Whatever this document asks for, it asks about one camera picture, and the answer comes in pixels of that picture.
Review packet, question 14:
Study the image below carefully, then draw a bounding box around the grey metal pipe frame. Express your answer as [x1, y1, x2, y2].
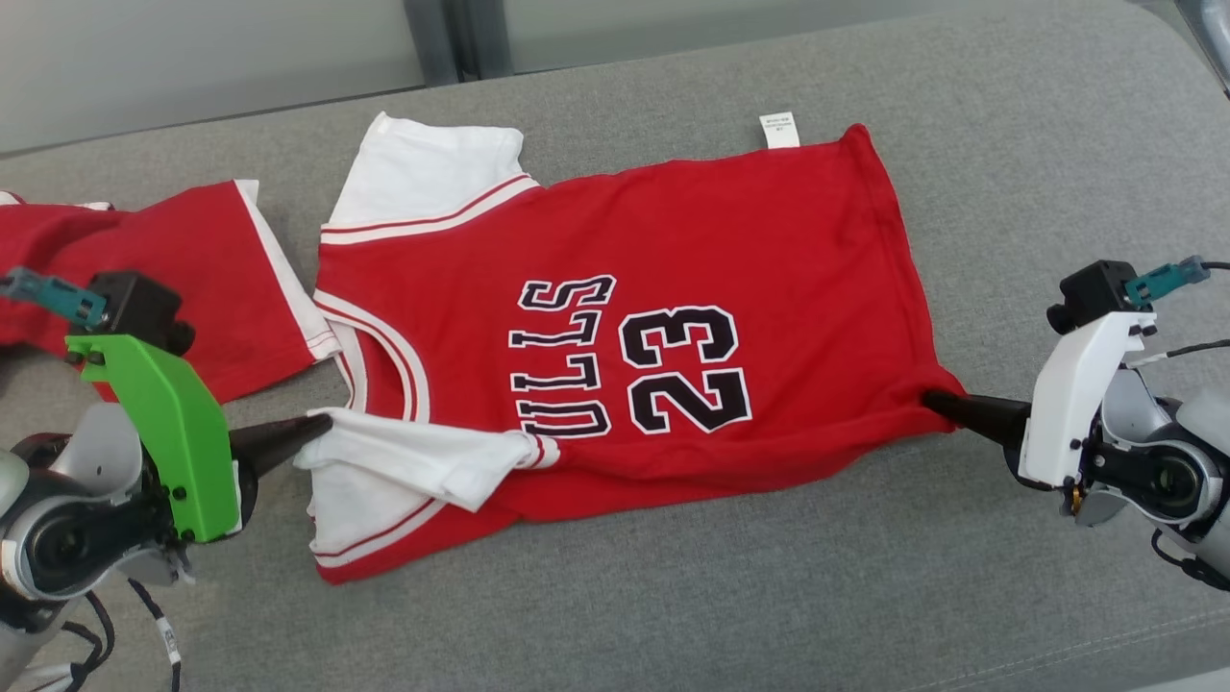
[1177, 0, 1230, 97]

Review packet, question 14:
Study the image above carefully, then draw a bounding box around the camera cable teal plug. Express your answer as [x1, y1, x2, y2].
[0, 267, 109, 326]
[1124, 255, 1230, 371]

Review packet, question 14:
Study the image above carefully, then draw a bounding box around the left camera cable teal plug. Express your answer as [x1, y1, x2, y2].
[0, 267, 109, 326]

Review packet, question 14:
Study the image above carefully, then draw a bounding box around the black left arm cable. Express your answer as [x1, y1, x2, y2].
[58, 577, 184, 692]

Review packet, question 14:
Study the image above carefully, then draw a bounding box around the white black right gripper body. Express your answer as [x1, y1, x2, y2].
[1004, 309, 1159, 488]

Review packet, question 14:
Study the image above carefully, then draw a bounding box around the right camera cable teal plug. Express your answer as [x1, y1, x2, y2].
[1124, 255, 1230, 371]

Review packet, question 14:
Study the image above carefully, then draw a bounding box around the grey fabric sofa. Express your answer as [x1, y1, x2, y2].
[0, 0, 1230, 692]

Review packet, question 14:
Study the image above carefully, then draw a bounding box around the grey metal partition post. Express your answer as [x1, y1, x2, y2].
[404, 0, 510, 86]

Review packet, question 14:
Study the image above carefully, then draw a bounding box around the red Bulls 23 jersey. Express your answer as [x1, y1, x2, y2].
[293, 111, 967, 585]

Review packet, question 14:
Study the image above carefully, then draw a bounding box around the red shorts white trim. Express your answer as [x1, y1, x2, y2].
[0, 179, 344, 405]

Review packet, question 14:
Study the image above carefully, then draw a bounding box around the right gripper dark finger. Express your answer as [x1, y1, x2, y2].
[922, 388, 1034, 449]

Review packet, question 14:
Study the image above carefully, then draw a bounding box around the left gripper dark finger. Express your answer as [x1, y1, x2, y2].
[229, 411, 333, 483]

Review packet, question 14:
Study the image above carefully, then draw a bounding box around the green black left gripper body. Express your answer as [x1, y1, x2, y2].
[65, 334, 258, 544]

